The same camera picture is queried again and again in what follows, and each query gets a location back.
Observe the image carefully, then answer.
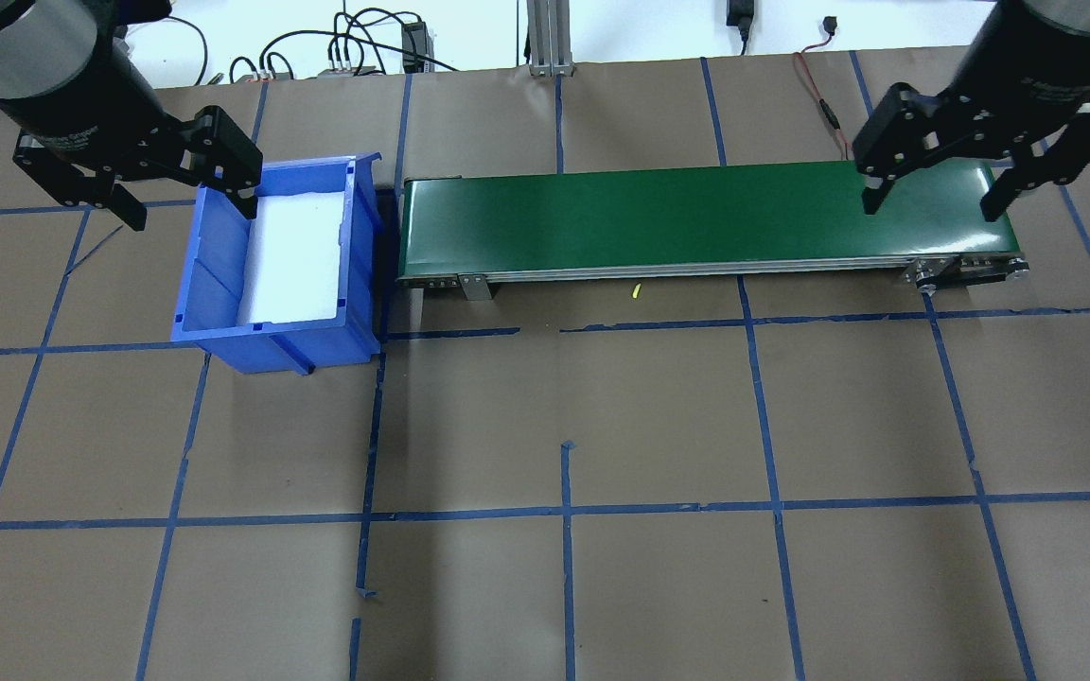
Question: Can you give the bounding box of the white foam sheet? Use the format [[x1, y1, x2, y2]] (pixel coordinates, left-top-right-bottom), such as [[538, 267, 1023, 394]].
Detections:
[[237, 192, 345, 324]]

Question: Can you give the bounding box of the blue plastic bin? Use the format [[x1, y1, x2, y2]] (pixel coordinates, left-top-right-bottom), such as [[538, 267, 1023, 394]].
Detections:
[[170, 151, 385, 376]]

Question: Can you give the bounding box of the green conveyor belt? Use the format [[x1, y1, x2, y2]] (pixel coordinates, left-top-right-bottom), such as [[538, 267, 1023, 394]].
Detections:
[[396, 159, 1030, 304]]

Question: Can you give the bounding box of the red wire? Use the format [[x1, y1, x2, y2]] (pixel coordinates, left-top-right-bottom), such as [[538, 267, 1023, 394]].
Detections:
[[794, 49, 853, 160]]

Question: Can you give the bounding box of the aluminium profile post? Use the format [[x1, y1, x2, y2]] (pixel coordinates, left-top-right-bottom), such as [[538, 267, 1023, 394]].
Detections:
[[526, 0, 576, 77]]

